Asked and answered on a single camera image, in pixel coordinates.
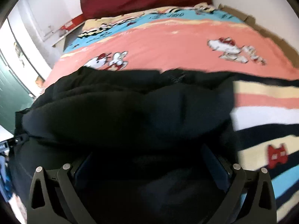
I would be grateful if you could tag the dark navy padded jacket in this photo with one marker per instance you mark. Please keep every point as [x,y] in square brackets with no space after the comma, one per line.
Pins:
[146,139]

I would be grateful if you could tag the green metal door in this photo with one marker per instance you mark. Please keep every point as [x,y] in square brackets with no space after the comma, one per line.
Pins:
[14,96]

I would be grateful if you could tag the blue white patterned cloth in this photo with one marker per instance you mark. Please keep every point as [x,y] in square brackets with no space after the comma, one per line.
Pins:
[7,187]

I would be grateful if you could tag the white framed window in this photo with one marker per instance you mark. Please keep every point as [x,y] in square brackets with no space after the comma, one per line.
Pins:
[30,68]

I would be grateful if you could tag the white bedside shelf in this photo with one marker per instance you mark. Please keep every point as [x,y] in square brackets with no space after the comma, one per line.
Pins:
[63,42]

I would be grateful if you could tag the red white box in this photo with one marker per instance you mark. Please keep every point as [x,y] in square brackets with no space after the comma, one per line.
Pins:
[73,23]

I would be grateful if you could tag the pink Hello Kitty blanket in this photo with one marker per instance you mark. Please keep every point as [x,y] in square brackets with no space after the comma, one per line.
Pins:
[212,40]

